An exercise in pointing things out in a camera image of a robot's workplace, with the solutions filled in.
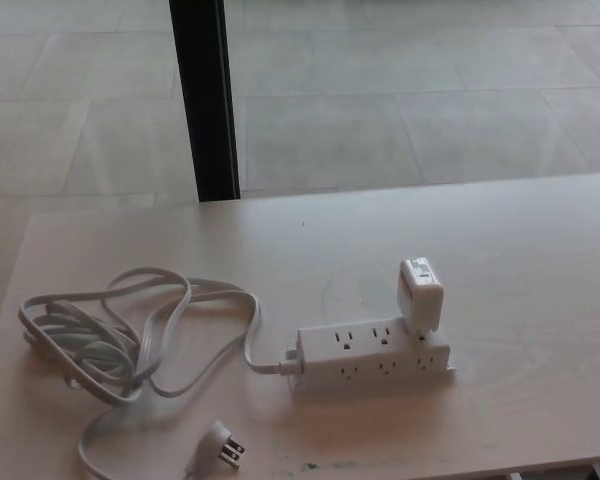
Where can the white square charger adapter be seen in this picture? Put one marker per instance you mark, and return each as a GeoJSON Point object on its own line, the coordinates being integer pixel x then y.
{"type": "Point", "coordinates": [419, 297]}

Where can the white power strip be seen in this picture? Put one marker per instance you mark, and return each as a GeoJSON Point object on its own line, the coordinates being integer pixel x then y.
{"type": "Point", "coordinates": [360, 357]}

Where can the black vertical post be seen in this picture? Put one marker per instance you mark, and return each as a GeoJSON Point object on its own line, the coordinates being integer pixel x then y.
{"type": "Point", "coordinates": [205, 100]}

